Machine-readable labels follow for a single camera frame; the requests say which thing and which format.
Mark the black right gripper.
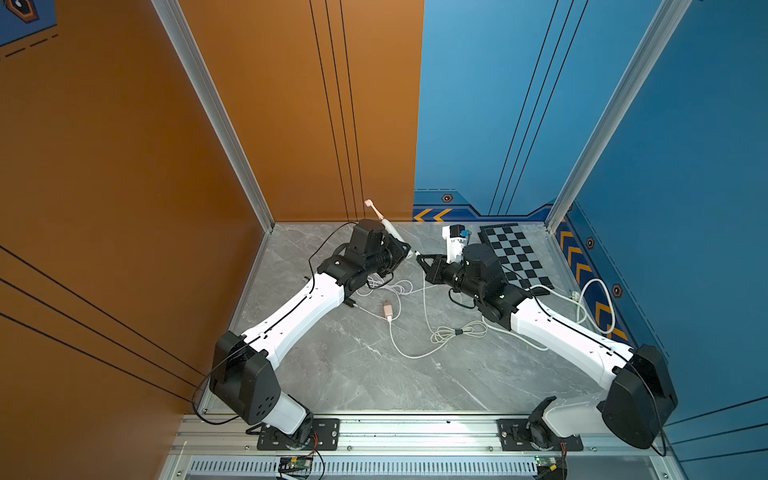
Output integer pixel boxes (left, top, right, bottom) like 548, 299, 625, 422
415, 253, 484, 303

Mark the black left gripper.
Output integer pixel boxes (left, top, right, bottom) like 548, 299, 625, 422
362, 234, 411, 278

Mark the thin white cable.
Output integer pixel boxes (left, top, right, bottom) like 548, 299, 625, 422
386, 254, 490, 361

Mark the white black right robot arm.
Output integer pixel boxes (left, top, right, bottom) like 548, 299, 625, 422
416, 243, 678, 450

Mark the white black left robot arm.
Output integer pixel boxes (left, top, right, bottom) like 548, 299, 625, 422
206, 219, 411, 445

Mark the black grey chessboard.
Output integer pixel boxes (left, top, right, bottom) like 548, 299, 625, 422
479, 223, 553, 289

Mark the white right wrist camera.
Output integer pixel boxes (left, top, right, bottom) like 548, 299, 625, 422
442, 224, 471, 263

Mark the white power strip cord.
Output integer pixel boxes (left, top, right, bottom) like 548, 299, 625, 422
497, 277, 618, 353

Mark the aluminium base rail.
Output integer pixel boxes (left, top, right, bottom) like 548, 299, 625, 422
159, 412, 686, 479

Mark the aluminium corner post left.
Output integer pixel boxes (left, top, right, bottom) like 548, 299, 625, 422
151, 0, 275, 234

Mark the aluminium corner post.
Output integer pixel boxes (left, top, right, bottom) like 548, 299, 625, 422
151, 0, 275, 234
544, 0, 691, 234

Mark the aluminium corner post right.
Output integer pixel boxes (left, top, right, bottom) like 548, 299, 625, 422
544, 0, 691, 234

